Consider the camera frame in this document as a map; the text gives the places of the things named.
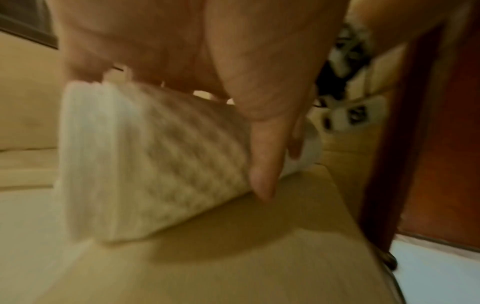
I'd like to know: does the white waffle towel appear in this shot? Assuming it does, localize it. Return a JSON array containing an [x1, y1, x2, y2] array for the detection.
[[53, 66, 324, 244]]

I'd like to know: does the person's right forearm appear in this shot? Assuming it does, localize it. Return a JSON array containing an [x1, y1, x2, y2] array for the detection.
[[344, 0, 451, 54]]

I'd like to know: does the metal framed wall mirror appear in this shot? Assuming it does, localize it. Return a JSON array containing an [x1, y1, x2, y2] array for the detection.
[[0, 0, 61, 50]]

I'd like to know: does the person's right hand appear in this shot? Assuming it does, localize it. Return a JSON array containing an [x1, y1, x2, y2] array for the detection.
[[286, 115, 309, 158]]

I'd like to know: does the dark wooden door frame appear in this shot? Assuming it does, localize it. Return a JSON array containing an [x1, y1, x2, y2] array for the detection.
[[357, 23, 480, 253]]

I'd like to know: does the person's left hand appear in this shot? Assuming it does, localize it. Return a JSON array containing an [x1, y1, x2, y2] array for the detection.
[[44, 0, 354, 203]]

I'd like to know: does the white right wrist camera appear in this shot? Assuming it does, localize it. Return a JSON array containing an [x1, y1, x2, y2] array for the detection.
[[322, 95, 389, 133]]

